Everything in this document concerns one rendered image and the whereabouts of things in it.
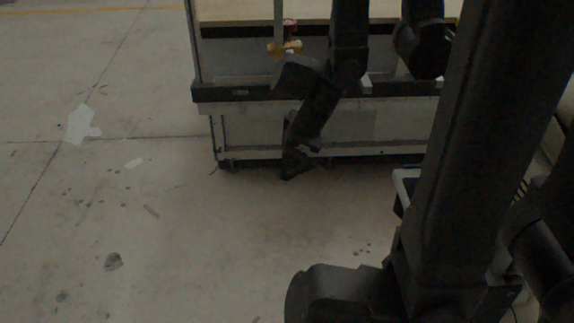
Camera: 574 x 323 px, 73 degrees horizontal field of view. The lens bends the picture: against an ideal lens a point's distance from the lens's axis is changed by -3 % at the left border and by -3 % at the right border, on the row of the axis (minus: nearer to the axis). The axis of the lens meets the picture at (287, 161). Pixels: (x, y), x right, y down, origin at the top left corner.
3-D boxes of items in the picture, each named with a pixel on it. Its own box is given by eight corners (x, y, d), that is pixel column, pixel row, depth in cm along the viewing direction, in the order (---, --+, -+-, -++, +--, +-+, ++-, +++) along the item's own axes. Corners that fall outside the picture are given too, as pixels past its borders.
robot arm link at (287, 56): (366, 66, 64) (356, 44, 70) (301, 39, 60) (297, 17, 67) (330, 124, 71) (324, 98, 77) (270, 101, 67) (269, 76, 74)
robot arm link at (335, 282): (480, 321, 31) (443, 234, 38) (354, 296, 28) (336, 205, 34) (394, 379, 38) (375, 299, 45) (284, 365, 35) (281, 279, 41)
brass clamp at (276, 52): (301, 58, 157) (302, 47, 154) (267, 59, 156) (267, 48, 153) (300, 52, 162) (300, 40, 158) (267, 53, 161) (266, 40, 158)
